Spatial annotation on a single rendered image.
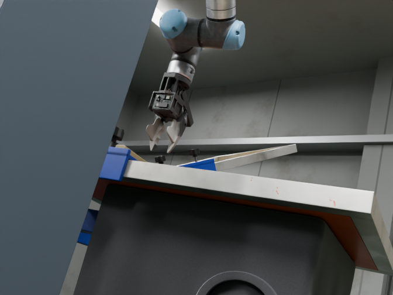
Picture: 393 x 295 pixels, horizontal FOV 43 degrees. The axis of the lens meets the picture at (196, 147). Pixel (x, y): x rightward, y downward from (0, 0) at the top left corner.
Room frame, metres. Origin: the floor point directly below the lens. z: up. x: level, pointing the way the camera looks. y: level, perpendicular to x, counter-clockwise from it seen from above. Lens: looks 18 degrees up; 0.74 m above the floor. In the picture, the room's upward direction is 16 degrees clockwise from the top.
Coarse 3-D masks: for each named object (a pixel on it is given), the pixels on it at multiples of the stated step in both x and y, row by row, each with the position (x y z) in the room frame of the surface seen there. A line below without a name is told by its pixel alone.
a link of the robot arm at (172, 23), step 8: (168, 16) 1.15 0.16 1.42; (176, 16) 1.15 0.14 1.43; (184, 16) 1.14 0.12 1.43; (160, 24) 1.16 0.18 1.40; (168, 24) 1.15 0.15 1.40; (176, 24) 1.14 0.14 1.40; (184, 24) 1.15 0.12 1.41; (192, 24) 1.15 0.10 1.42; (168, 32) 1.16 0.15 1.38; (176, 32) 1.16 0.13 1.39; (184, 32) 1.16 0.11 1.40; (192, 32) 1.15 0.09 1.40; (168, 40) 1.20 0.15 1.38; (176, 40) 1.19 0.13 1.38; (184, 40) 1.18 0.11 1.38; (192, 40) 1.17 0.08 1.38; (176, 48) 1.23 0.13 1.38; (184, 48) 1.23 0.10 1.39
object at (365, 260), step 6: (348, 246) 1.07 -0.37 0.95; (348, 252) 1.14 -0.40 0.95; (354, 252) 1.11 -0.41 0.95; (360, 252) 1.10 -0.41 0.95; (366, 252) 1.08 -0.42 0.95; (354, 258) 1.19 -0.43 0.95; (360, 258) 1.16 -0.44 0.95; (366, 258) 1.14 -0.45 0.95; (360, 264) 1.24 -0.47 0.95; (366, 264) 1.22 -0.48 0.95; (372, 264) 1.20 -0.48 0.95
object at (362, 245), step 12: (108, 180) 1.08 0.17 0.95; (96, 192) 1.27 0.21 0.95; (168, 192) 1.03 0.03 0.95; (180, 192) 1.00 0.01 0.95; (192, 192) 0.97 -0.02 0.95; (240, 204) 0.96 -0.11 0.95; (252, 204) 0.93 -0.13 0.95; (264, 204) 0.90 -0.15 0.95; (312, 216) 0.89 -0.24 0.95; (324, 216) 0.86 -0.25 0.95; (336, 216) 0.84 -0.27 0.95; (348, 216) 0.82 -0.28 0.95; (336, 228) 0.93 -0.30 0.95; (348, 228) 0.91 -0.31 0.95; (348, 240) 1.01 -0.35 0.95; (360, 240) 0.97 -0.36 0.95
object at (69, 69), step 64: (0, 0) 0.46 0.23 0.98; (64, 0) 0.49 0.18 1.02; (128, 0) 0.55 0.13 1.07; (0, 64) 0.47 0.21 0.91; (64, 64) 0.51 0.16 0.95; (128, 64) 0.57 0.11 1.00; (0, 128) 0.49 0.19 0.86; (64, 128) 0.53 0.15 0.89; (0, 192) 0.50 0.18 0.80; (64, 192) 0.55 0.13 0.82; (0, 256) 0.52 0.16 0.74; (64, 256) 0.57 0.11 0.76
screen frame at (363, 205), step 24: (144, 168) 0.98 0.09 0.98; (168, 168) 0.95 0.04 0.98; (192, 168) 0.93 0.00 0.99; (216, 192) 0.91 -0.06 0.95; (240, 192) 0.88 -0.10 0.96; (264, 192) 0.86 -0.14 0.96; (288, 192) 0.84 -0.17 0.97; (312, 192) 0.82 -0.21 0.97; (336, 192) 0.80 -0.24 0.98; (360, 192) 0.78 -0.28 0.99; (360, 216) 0.80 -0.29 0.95; (384, 240) 0.97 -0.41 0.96; (384, 264) 1.15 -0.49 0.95
